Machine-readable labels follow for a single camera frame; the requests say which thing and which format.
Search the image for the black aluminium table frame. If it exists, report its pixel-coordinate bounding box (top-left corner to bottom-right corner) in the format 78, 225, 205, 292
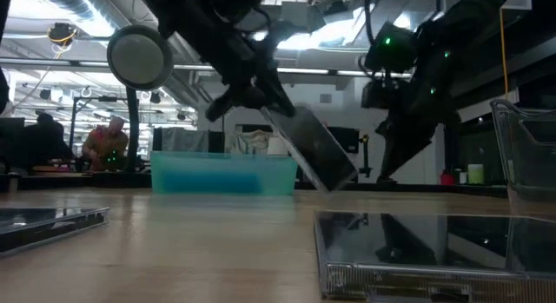
0, 170, 509, 198

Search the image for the clear CD case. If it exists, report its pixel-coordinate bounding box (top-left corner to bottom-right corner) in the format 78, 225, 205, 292
0, 206, 111, 258

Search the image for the black monitor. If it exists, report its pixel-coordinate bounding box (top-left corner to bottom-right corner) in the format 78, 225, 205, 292
328, 126, 361, 155

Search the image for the black round desk lamp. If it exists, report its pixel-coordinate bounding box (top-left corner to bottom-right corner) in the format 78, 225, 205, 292
106, 23, 175, 174

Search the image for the clear plastic bin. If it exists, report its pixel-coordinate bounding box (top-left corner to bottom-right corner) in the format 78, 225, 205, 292
489, 98, 556, 205

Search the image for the beige cloth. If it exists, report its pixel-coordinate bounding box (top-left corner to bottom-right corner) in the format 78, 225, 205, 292
228, 128, 273, 155

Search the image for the ceiling light bar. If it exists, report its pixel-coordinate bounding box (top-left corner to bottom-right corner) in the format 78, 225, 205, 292
172, 63, 414, 78

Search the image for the pale green cup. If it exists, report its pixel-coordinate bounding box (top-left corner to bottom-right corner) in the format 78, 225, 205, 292
467, 163, 486, 186

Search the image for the person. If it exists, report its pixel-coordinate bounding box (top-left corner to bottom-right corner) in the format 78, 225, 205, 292
81, 115, 130, 172
23, 111, 76, 168

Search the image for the black stand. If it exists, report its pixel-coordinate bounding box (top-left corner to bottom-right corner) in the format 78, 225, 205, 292
358, 133, 374, 179

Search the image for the teal translucent plastic bin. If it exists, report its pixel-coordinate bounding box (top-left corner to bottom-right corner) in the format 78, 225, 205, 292
149, 150, 300, 197

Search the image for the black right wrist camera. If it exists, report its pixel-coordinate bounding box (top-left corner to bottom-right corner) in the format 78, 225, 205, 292
360, 79, 395, 110

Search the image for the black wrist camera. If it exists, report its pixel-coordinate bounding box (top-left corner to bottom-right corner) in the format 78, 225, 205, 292
204, 88, 244, 123
360, 79, 395, 110

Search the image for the ceiling cable reel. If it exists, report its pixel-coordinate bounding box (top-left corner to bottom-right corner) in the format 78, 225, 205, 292
46, 21, 81, 49

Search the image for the black jewel case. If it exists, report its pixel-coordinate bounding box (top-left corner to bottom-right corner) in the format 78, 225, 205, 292
312, 208, 556, 303
259, 104, 360, 194

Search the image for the yellow cable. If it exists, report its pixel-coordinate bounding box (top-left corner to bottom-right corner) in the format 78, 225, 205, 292
497, 6, 510, 102

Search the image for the white paper roll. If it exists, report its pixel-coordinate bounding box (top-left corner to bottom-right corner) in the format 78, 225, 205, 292
266, 136, 288, 156

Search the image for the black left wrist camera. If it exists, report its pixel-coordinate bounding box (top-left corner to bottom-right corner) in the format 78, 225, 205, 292
204, 88, 244, 123

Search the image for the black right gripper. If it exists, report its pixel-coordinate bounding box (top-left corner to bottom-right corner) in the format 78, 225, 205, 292
374, 72, 462, 183

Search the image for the grey cloth cover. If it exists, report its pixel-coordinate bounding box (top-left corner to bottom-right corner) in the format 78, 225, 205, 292
151, 127, 210, 154

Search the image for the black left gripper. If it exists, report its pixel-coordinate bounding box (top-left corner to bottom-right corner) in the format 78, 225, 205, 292
208, 16, 298, 119

